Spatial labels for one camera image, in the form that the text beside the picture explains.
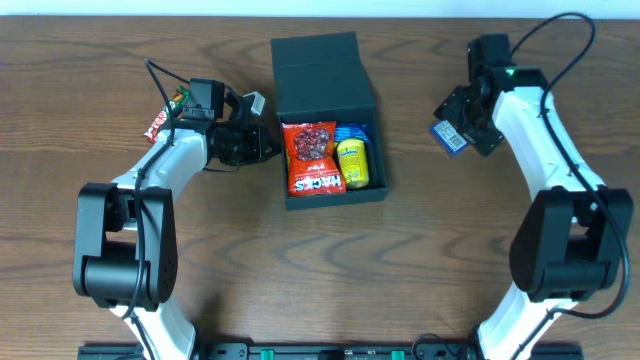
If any small blue box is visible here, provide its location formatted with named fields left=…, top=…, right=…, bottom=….
left=431, top=120, right=469, bottom=156

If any red Hacks candy bag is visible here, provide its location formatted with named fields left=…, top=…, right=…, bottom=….
left=282, top=121, right=346, bottom=197

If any dark green box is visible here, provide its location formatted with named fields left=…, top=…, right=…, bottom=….
left=271, top=32, right=389, bottom=211

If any red KitKat bar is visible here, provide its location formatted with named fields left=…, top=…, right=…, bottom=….
left=143, top=86, right=190, bottom=144

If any blue Oreo cookie pack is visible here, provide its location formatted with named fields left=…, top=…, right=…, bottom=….
left=334, top=123, right=371, bottom=145

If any yellow cylindrical candy container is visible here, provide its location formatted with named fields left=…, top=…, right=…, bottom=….
left=337, top=138, right=369, bottom=190

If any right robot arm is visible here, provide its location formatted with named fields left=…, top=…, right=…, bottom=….
left=432, top=34, right=633, bottom=359

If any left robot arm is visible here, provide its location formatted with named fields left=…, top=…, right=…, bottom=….
left=72, top=78, right=280, bottom=359

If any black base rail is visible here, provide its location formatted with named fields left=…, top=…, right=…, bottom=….
left=77, top=342, right=585, bottom=360

